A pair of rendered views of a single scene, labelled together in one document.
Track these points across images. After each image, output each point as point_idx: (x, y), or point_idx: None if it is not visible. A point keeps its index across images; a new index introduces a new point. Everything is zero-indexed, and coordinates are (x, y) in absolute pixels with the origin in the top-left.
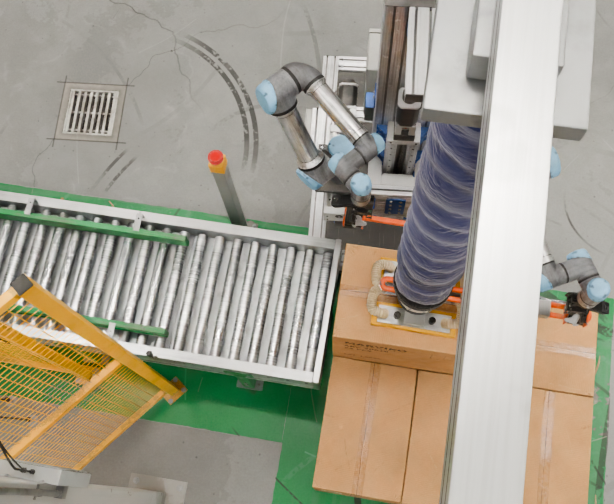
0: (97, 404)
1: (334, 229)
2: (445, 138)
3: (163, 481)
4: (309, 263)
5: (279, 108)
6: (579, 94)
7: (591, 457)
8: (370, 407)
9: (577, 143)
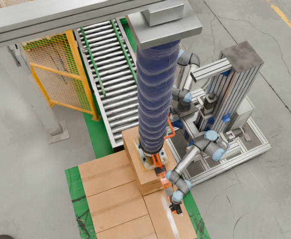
0: (81, 99)
1: (176, 133)
2: None
3: (66, 130)
4: None
5: (178, 60)
6: (153, 35)
7: None
8: (114, 170)
9: (272, 207)
